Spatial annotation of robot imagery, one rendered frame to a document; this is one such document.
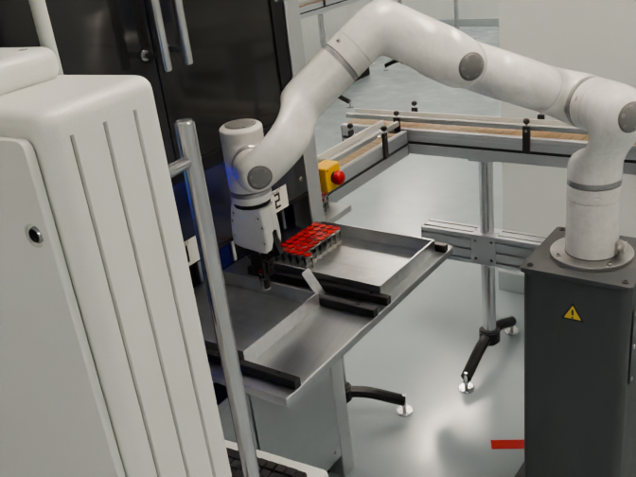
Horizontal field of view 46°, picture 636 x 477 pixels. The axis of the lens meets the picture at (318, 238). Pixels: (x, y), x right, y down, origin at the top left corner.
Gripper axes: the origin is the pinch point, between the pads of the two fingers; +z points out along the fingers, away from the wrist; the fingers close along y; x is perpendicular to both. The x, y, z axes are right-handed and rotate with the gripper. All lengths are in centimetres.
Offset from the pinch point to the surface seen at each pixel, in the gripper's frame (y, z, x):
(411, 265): 16.2, 12.0, 32.2
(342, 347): 20.8, 12.6, -1.6
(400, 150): -37, 20, 110
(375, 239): -1.3, 14.4, 42.8
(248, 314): -5.8, 13.5, -1.1
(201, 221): 34, -37, -42
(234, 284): -18.6, 14.0, 7.7
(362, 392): -30, 94, 67
